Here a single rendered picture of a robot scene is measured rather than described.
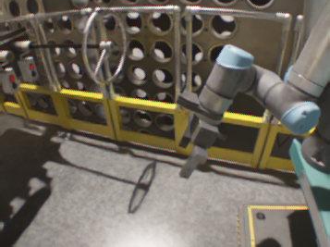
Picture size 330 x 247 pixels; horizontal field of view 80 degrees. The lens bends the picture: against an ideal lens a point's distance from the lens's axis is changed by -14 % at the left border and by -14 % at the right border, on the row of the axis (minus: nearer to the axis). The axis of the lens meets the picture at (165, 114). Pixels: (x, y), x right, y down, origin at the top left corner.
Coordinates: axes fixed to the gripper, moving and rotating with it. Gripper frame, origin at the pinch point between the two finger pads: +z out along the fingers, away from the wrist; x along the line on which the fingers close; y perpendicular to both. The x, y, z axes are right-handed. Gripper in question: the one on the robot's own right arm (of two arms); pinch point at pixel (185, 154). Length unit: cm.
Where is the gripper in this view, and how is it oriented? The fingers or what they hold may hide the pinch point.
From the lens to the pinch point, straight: 63.6
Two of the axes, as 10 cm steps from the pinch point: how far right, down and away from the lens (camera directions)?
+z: -3.6, 8.2, 4.5
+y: 9.3, 3.3, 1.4
